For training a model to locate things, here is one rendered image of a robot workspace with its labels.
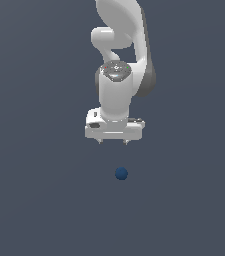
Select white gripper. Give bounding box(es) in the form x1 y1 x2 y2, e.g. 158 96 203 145
84 107 146 146

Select small blue ball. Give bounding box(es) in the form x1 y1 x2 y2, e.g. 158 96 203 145
114 167 129 181

